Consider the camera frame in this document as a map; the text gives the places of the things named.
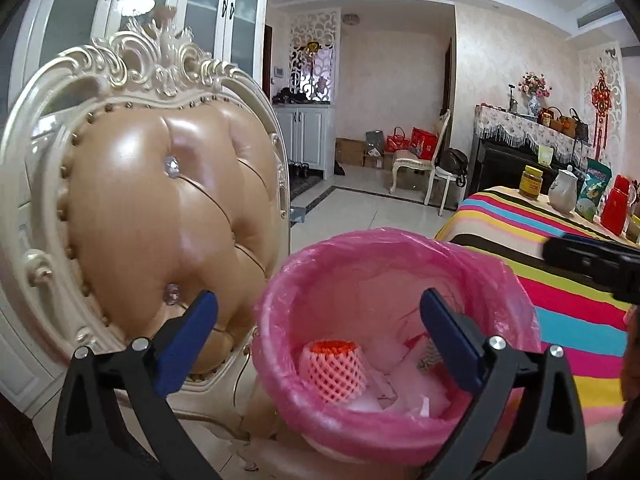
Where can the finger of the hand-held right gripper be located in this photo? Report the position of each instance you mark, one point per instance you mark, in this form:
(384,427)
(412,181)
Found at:
(580,255)

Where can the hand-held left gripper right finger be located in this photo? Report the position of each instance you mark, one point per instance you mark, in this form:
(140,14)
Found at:
(450,340)

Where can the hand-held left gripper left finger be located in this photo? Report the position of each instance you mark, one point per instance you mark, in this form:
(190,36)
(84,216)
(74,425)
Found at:
(185,345)

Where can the green patterned wrapper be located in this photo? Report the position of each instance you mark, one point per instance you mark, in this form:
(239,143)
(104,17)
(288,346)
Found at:
(429,355)

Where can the bin with pink bag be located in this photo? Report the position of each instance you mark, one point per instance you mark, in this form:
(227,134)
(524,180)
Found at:
(360,280)

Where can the fruit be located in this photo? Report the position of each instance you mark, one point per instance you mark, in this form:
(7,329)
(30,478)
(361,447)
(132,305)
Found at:
(330,375)

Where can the person's right hand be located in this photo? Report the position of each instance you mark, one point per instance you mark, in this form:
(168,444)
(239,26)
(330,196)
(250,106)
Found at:
(631,360)

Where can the yellow lid glass jar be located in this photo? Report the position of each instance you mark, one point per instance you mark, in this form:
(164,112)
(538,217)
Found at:
(634,229)
(532,182)

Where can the red thermos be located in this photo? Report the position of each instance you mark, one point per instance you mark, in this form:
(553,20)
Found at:
(615,205)

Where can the white ceramic teapot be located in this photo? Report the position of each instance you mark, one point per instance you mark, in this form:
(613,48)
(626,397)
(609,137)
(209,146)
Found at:
(562,192)

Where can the striped tablecloth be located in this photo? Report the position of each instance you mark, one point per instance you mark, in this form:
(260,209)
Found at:
(575,340)

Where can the green snack bag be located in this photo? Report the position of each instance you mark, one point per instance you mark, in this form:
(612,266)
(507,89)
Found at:
(594,187)

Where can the pale green pouch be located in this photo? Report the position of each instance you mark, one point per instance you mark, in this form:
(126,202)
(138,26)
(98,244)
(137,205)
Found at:
(545,155)

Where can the black piano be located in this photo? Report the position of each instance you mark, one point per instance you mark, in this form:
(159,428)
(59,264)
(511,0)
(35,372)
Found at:
(500,165)

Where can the black handbag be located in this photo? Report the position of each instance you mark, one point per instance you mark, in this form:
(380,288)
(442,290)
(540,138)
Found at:
(580,126)

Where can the brown handbag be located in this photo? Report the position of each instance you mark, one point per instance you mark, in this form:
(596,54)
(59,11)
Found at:
(565,126)

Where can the red yellow gift box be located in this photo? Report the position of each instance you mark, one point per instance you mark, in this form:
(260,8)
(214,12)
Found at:
(549,117)

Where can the tan leather ornate chair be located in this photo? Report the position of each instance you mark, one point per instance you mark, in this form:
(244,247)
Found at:
(150,200)

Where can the dark brown backpack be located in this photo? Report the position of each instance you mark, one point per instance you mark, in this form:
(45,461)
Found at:
(454,162)

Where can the red Chinese knot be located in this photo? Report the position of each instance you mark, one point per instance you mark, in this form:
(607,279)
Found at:
(602,100)

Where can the pink flower bouquet vase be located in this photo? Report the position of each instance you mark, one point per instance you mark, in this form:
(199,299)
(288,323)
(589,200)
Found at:
(534,92)

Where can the white lattice screen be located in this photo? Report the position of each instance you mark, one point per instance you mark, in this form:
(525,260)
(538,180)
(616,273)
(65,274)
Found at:
(312,25)
(617,90)

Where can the dark slender ornament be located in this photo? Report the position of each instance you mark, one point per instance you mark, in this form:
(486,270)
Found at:
(511,99)

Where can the small grey floor box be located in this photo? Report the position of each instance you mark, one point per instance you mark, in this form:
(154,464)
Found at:
(297,214)

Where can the white carved side chair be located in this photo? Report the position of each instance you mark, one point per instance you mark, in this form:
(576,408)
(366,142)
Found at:
(417,161)

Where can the red gift bags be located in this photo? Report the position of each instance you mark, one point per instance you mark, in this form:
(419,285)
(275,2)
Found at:
(424,142)

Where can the brown cardboard box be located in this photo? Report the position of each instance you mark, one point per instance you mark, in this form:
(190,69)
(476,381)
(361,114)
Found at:
(376,161)
(349,152)

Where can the dark doormat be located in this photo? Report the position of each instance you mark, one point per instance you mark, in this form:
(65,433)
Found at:
(307,189)

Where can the red gift bag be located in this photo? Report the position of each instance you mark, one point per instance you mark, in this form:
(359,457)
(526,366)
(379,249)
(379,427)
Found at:
(396,141)

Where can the row of shoes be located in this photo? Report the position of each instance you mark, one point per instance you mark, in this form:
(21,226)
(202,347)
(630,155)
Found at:
(300,170)

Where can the grey paper bag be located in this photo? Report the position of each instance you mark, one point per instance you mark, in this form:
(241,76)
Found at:
(375,139)

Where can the white shoe cabinet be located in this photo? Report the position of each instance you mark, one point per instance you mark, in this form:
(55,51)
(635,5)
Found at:
(305,140)

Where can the grey ceiling air vent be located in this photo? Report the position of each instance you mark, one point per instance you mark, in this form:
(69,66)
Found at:
(597,14)

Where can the dark cloth heap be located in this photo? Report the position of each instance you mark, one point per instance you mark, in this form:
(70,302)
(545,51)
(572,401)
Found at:
(290,95)

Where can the dark wooden door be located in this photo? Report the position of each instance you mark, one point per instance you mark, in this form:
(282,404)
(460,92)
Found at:
(269,60)

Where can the golden hanging ornament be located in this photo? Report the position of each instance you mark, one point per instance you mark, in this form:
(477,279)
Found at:
(312,47)

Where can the round ceiling lamp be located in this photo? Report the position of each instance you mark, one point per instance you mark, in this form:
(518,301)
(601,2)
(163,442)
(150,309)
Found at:
(351,19)

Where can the tall white glass-door cabinet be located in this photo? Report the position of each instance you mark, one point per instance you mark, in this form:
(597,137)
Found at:
(100,10)

